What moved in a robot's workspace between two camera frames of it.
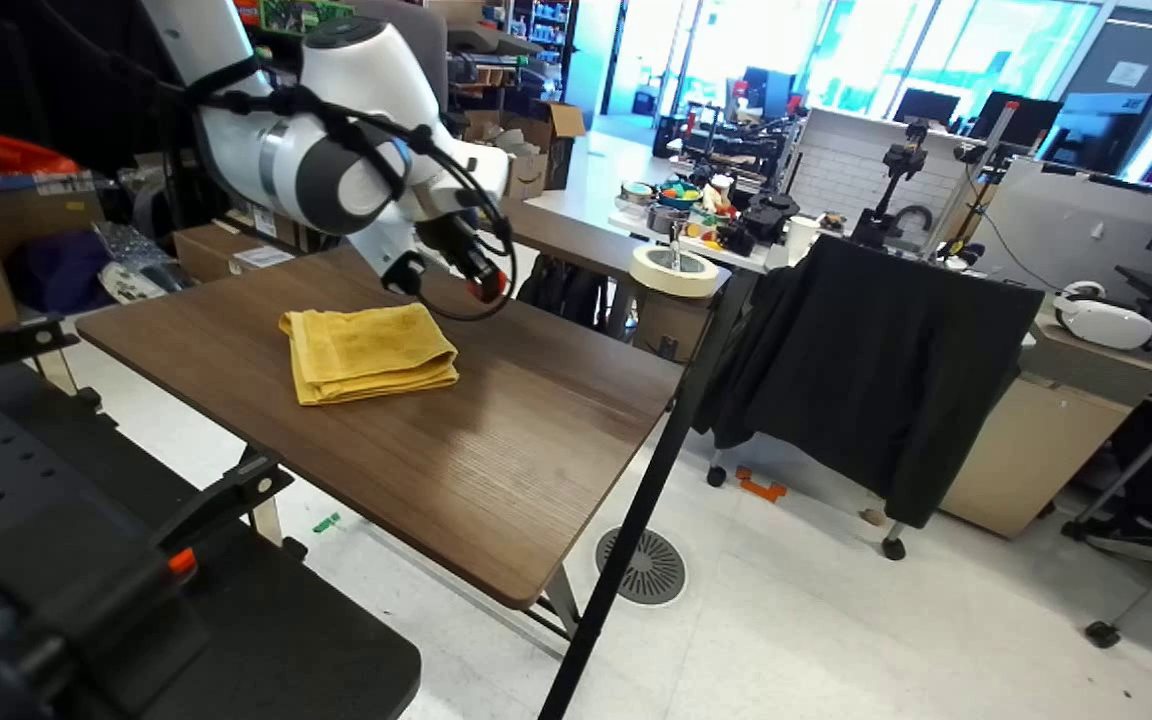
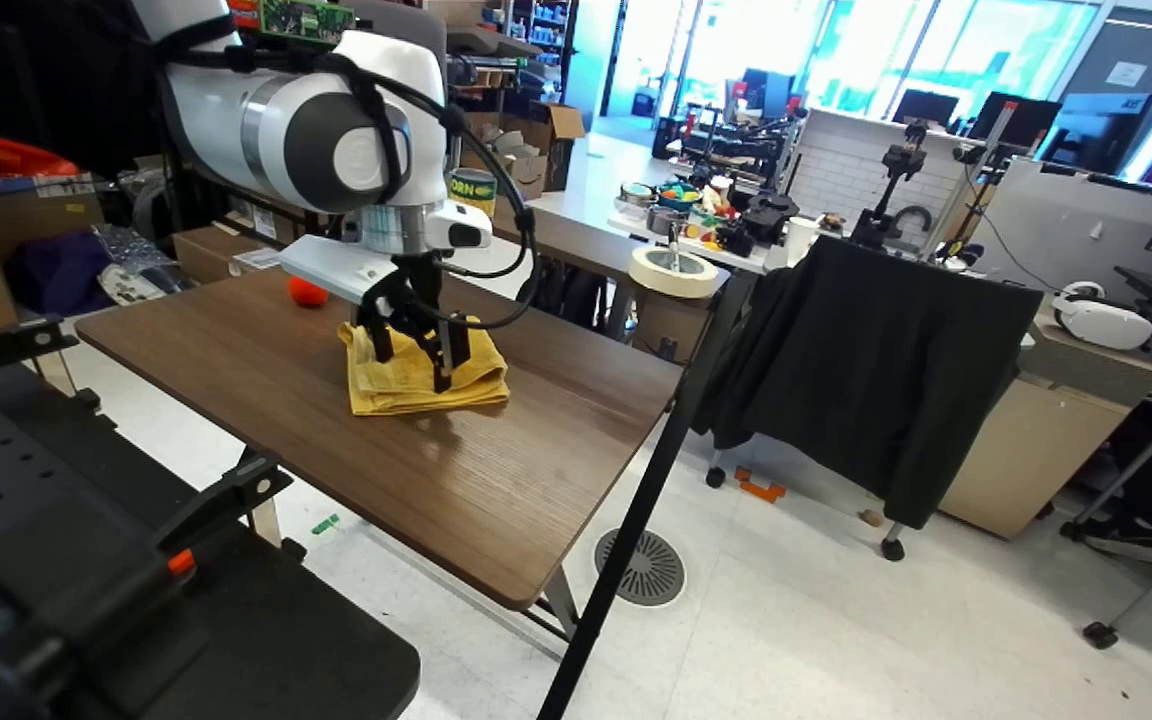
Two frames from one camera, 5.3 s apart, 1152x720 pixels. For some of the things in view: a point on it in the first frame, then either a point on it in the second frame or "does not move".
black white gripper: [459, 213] -> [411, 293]
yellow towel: [355, 354] -> [411, 378]
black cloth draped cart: [869, 361] does not move
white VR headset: [1085, 311] does not move
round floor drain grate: [653, 570] does not move
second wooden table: [581, 226] does not move
